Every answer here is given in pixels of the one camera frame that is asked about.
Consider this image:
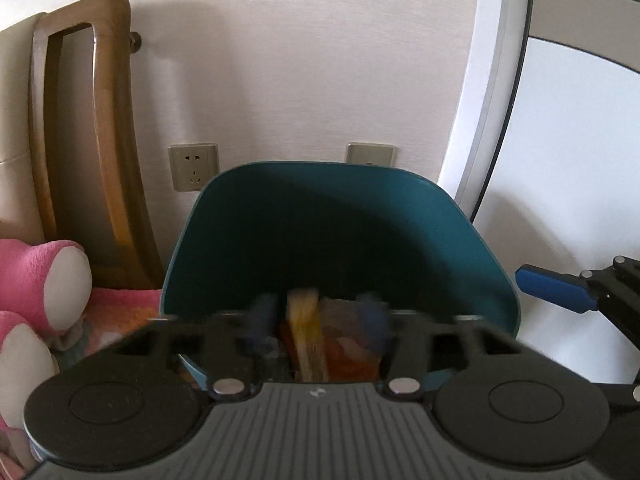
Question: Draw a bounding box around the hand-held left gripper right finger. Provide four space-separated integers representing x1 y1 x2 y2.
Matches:
356 292 522 402

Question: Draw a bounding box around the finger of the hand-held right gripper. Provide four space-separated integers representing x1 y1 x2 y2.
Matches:
593 382 640 407
515 255 640 352

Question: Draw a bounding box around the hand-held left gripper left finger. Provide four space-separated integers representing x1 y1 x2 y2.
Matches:
114 294 281 402

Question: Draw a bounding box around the yellow wrapper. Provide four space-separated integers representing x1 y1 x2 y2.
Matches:
286 288 332 384

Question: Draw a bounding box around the teal trash bin deer print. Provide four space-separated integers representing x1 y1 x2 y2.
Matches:
159 161 522 394

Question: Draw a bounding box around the clear plastic wrapper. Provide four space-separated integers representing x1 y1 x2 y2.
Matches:
318 297 372 346

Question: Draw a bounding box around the orange snack packet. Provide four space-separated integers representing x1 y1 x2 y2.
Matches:
278 322 385 384

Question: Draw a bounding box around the pink blanket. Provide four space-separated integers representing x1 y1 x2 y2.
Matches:
49 287 166 364

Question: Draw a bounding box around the white door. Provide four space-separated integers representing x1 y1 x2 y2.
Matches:
469 0 640 386

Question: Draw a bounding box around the wooden chair back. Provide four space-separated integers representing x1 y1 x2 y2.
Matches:
28 0 166 291

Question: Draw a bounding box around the pink and white plush toy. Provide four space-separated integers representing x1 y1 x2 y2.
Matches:
0 239 94 432

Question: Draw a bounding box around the beige padded headboard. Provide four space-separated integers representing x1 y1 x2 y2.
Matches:
0 14 117 247

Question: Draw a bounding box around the beige wall socket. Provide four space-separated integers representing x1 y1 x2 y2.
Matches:
345 142 399 168
169 143 220 193

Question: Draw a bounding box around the white door frame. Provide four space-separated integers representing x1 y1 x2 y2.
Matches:
434 0 537 223

